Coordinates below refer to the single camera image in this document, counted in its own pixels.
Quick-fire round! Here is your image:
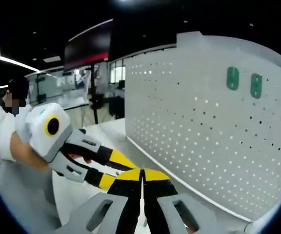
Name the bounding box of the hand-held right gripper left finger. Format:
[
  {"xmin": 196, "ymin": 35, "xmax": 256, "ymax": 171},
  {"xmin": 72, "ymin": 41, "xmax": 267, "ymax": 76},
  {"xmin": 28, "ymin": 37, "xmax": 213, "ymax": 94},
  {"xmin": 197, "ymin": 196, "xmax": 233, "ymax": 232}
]
[{"xmin": 57, "ymin": 167, "xmax": 142, "ymax": 234}]

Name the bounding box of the black box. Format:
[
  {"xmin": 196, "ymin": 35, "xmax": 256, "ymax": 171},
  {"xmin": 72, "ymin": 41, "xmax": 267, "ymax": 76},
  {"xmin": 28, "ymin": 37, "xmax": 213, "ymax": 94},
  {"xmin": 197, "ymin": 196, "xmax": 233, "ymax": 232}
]
[{"xmin": 108, "ymin": 96, "xmax": 125, "ymax": 120}]

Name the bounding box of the person's left hand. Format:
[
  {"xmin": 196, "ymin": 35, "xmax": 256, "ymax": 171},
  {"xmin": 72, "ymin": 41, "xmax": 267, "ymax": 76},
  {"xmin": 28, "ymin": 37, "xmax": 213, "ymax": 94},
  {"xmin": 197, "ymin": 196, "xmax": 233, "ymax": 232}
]
[{"xmin": 24, "ymin": 143, "xmax": 52, "ymax": 172}]

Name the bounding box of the white perforated mounting plate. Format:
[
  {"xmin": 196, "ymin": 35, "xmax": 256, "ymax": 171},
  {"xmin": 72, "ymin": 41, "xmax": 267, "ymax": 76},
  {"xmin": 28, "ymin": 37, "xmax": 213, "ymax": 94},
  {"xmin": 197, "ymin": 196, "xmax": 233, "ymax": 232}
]
[{"xmin": 124, "ymin": 31, "xmax": 281, "ymax": 224}]

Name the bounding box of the green hook assembly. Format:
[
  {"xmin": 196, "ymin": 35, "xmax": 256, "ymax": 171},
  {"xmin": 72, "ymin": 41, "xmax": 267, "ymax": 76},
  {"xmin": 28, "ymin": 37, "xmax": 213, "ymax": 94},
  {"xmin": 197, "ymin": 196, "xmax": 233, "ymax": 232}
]
[
  {"xmin": 226, "ymin": 66, "xmax": 240, "ymax": 91},
  {"xmin": 250, "ymin": 73, "xmax": 263, "ymax": 99}
]

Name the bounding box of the large dark hanging screen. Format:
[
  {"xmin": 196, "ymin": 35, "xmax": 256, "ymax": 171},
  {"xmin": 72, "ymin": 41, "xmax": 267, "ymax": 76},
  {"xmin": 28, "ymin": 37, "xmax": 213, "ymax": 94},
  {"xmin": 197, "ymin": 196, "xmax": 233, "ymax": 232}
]
[{"xmin": 62, "ymin": 20, "xmax": 113, "ymax": 73}]

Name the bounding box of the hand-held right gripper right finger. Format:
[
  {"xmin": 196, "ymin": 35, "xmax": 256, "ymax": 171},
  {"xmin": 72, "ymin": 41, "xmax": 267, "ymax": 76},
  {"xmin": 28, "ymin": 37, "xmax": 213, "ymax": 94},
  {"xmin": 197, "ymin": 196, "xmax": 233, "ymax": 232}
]
[{"xmin": 143, "ymin": 168, "xmax": 227, "ymax": 234}]

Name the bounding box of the black tripod stand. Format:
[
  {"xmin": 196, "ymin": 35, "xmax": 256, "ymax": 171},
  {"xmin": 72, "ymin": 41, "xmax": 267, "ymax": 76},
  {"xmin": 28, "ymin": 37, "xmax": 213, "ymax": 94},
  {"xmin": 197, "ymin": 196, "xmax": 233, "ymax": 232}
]
[{"xmin": 88, "ymin": 63, "xmax": 105, "ymax": 125}]

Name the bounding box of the long ceiling light strip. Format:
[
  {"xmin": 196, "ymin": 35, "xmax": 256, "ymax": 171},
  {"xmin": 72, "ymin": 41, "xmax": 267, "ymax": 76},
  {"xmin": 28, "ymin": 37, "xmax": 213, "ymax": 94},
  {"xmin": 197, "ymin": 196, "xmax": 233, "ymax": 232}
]
[{"xmin": 0, "ymin": 55, "xmax": 40, "ymax": 73}]

